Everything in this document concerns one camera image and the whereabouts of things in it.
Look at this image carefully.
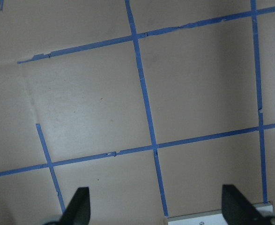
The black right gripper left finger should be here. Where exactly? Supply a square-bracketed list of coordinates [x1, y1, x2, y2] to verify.
[45, 187, 90, 225]

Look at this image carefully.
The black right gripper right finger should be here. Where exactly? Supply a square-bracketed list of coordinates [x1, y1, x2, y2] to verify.
[222, 184, 275, 225]

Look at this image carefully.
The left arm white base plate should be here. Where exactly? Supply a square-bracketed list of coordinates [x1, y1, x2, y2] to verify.
[167, 201, 274, 225]

